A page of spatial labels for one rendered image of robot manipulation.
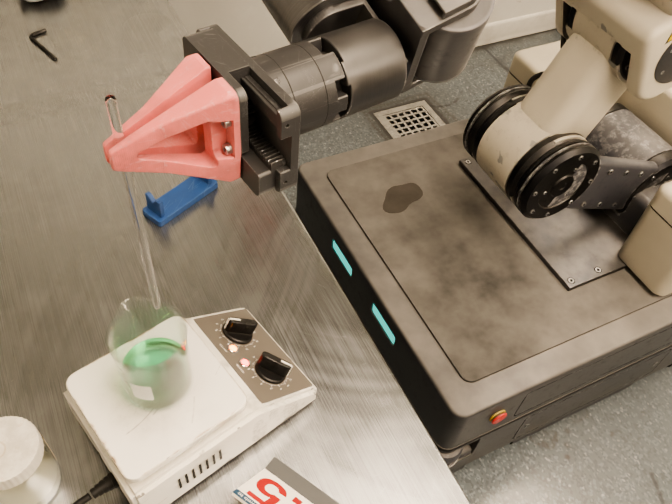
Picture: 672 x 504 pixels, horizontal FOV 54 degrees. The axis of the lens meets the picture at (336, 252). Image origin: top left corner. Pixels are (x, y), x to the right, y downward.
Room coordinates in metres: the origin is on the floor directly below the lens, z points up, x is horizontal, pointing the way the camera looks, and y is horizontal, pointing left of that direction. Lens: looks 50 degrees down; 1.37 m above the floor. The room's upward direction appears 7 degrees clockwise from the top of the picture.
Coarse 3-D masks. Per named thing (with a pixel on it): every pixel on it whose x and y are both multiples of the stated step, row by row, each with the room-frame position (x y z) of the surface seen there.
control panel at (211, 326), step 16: (208, 320) 0.36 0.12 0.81; (224, 320) 0.37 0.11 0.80; (208, 336) 0.34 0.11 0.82; (224, 336) 0.35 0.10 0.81; (256, 336) 0.36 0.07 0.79; (224, 352) 0.32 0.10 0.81; (240, 352) 0.33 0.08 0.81; (256, 352) 0.34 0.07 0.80; (272, 352) 0.35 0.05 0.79; (240, 368) 0.31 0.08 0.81; (256, 384) 0.29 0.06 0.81; (272, 384) 0.30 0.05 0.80; (288, 384) 0.31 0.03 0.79; (304, 384) 0.31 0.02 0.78
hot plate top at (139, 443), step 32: (192, 352) 0.30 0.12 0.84; (96, 384) 0.26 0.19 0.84; (224, 384) 0.28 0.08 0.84; (96, 416) 0.23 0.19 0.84; (128, 416) 0.24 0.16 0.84; (160, 416) 0.24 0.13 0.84; (192, 416) 0.24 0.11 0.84; (224, 416) 0.25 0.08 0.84; (128, 448) 0.21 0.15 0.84; (160, 448) 0.21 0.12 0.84; (128, 480) 0.18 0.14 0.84
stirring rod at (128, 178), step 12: (108, 96) 0.28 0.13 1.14; (108, 108) 0.28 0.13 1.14; (120, 120) 0.28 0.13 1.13; (120, 132) 0.28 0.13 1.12; (132, 180) 0.28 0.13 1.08; (132, 192) 0.28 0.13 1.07; (132, 204) 0.28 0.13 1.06; (132, 216) 0.28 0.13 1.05; (144, 228) 0.28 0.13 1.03; (144, 240) 0.28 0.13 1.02; (144, 252) 0.28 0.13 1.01; (144, 264) 0.28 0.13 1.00; (156, 288) 0.28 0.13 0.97; (156, 300) 0.28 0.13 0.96
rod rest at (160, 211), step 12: (192, 180) 0.60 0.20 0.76; (204, 180) 0.60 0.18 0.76; (168, 192) 0.58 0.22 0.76; (180, 192) 0.58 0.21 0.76; (192, 192) 0.58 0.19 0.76; (204, 192) 0.59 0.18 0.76; (156, 204) 0.53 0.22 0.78; (168, 204) 0.56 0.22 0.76; (180, 204) 0.56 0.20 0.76; (192, 204) 0.57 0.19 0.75; (156, 216) 0.53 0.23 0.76; (168, 216) 0.54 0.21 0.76
